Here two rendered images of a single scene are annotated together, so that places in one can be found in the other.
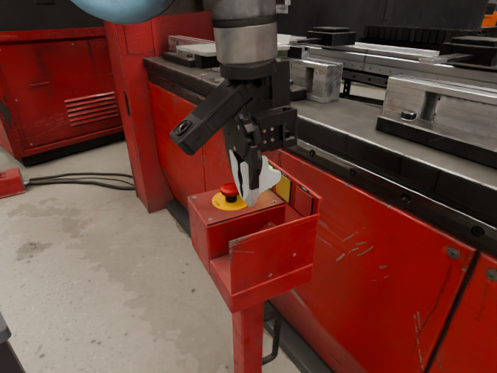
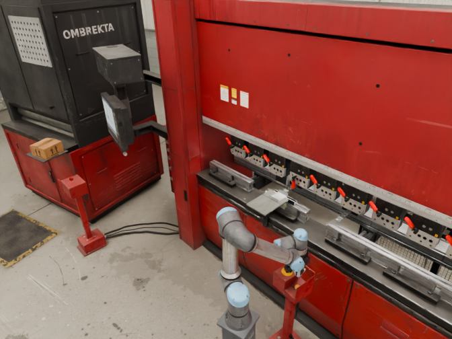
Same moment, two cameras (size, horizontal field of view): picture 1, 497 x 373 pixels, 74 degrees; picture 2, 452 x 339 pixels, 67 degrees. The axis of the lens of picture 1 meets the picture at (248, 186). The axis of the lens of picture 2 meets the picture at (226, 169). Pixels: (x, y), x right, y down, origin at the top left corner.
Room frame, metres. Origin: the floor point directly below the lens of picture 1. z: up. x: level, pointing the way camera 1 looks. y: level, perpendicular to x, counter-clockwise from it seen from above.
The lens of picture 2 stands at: (-0.96, 0.63, 2.47)
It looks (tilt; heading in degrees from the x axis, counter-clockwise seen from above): 30 degrees down; 352
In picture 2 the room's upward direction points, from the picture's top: 2 degrees counter-clockwise
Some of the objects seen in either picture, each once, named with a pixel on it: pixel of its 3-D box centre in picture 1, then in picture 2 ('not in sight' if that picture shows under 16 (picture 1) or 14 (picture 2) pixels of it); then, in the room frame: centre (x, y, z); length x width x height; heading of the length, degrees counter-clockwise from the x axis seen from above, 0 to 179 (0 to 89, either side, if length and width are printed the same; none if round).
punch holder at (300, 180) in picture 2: not in sight; (303, 173); (0.93, -0.18, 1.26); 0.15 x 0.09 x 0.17; 34
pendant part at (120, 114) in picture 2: not in sight; (118, 120); (1.77, 1.11, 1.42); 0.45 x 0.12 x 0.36; 21
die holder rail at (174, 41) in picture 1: (197, 51); (231, 175); (1.54, 0.22, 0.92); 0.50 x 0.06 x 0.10; 34
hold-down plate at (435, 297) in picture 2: not in sight; (410, 284); (0.21, -0.59, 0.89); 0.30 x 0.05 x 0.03; 34
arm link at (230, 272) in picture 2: not in sight; (230, 252); (0.38, 0.42, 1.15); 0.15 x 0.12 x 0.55; 7
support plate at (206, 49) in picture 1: (233, 47); (267, 202); (1.00, 0.04, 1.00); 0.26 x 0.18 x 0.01; 124
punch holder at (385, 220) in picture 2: not in sight; (389, 211); (0.43, -0.51, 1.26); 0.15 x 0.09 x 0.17; 34
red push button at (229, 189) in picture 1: (231, 195); not in sight; (0.53, 0.03, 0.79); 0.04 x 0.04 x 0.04
